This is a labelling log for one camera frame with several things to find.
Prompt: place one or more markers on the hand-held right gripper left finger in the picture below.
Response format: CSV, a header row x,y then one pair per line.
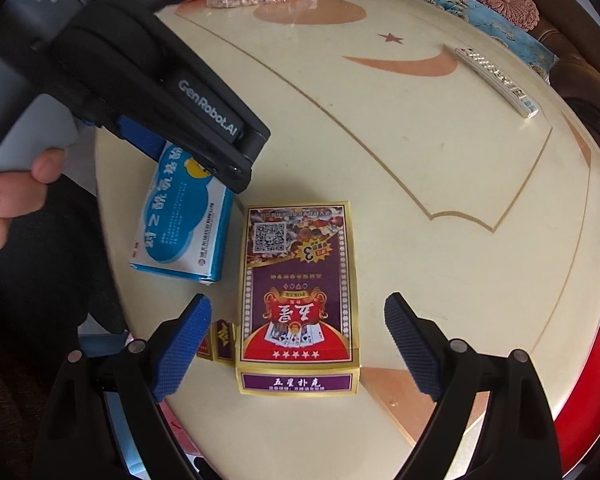
x,y
180,355

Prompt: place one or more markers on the white silver long box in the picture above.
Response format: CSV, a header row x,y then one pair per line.
x,y
500,85

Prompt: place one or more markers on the beige patterned table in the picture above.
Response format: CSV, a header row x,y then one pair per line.
x,y
430,185

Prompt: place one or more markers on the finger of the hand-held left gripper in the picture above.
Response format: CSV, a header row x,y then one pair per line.
x,y
140,137
230,175

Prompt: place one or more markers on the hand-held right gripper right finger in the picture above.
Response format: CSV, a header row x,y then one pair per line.
x,y
415,350

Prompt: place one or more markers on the red plastic stool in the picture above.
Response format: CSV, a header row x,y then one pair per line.
x,y
595,400

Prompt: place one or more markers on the blue white medicine box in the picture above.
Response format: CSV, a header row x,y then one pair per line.
x,y
180,230

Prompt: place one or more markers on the purple gold playing card box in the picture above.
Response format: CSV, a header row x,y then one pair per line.
x,y
295,280

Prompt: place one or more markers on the person's left hand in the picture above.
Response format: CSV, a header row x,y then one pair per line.
x,y
5,210

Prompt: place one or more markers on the blue floral cushion cover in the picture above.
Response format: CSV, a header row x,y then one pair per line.
x,y
460,15

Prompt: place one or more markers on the pink crochet doily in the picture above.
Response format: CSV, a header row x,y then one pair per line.
x,y
505,2

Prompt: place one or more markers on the small purple gold wrapper piece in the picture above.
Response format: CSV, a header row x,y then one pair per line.
x,y
225,340

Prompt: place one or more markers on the light blue plastic stool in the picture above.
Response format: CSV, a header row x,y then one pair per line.
x,y
115,435

